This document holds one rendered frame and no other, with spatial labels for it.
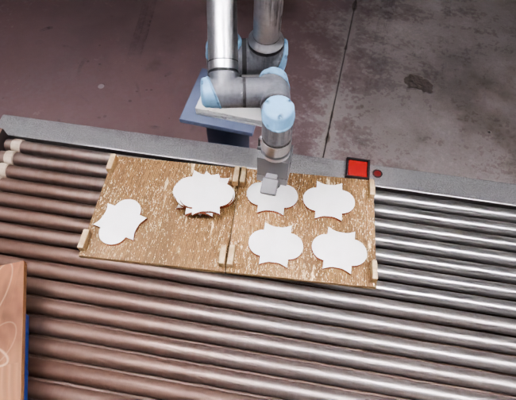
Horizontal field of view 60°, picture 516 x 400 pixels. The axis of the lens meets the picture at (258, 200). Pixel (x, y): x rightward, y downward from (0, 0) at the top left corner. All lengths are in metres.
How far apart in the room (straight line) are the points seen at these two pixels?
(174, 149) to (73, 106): 1.64
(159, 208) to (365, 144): 1.66
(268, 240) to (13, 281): 0.65
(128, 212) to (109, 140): 0.31
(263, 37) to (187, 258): 0.70
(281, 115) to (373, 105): 1.98
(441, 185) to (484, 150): 1.47
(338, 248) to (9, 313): 0.84
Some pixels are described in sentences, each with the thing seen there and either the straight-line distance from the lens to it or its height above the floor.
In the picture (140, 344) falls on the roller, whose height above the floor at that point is 0.92.
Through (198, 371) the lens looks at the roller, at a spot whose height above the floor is 0.92.
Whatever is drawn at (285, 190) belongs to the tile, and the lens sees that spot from 1.34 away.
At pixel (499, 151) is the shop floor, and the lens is 3.00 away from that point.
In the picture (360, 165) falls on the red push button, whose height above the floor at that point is 0.93.
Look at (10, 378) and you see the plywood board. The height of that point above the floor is 1.04.
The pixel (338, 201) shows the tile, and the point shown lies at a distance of 1.34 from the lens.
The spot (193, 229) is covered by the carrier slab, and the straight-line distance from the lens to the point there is 1.30.
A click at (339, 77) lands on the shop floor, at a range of 3.10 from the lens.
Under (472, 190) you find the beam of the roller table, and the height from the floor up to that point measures 0.92.
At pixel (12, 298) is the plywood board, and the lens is 1.23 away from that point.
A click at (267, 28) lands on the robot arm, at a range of 1.42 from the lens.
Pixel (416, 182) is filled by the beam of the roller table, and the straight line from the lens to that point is 1.49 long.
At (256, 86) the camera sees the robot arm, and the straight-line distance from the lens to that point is 1.11.
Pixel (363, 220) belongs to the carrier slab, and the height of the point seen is 0.94.
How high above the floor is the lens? 2.07
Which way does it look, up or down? 58 degrees down
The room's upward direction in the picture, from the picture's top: 1 degrees clockwise
